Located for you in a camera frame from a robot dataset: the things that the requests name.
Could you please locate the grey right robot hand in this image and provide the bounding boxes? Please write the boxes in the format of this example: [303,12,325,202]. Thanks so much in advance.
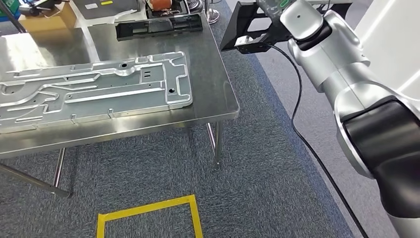
[256,0,298,21]

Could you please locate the black plastic frame part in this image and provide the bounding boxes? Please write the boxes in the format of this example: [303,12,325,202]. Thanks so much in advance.
[219,0,293,52]

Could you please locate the stainless steel workbench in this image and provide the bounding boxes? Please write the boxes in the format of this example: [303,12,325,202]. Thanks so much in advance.
[0,13,240,199]

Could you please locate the chrome stand base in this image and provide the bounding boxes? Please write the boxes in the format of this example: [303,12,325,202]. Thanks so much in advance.
[205,0,220,24]

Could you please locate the black plastic tray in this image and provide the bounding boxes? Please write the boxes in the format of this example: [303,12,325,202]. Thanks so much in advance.
[144,0,191,19]

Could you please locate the orange striped pouch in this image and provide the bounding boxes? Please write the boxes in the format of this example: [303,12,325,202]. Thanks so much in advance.
[149,0,173,11]

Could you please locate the white cabinet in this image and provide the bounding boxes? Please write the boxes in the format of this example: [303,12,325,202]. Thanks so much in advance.
[354,0,420,99]

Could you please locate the grey flat panel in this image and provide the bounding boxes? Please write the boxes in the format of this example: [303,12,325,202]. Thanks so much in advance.
[72,0,142,20]

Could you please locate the large machined aluminium plate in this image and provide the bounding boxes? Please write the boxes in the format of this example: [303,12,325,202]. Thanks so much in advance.
[0,51,194,135]

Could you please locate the brown cardboard box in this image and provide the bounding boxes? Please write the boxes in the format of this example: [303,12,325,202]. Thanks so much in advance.
[18,1,78,34]

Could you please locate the black handheld device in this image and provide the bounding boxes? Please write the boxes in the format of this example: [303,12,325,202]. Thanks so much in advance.
[19,0,63,15]

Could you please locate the black slanted pole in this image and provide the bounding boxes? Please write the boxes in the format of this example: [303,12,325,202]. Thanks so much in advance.
[0,0,27,34]

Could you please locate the green plastic crate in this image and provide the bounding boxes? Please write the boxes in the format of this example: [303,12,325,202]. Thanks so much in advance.
[0,0,20,17]

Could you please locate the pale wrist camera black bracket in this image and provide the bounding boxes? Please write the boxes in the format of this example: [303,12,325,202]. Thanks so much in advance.
[234,34,273,55]

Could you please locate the black coiled cable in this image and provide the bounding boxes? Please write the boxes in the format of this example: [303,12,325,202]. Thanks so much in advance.
[185,0,204,14]

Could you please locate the black camera cable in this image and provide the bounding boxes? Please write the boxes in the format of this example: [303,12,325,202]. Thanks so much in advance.
[262,43,370,238]

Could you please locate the black plastic rail part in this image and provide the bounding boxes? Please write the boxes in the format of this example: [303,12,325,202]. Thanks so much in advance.
[115,13,204,42]

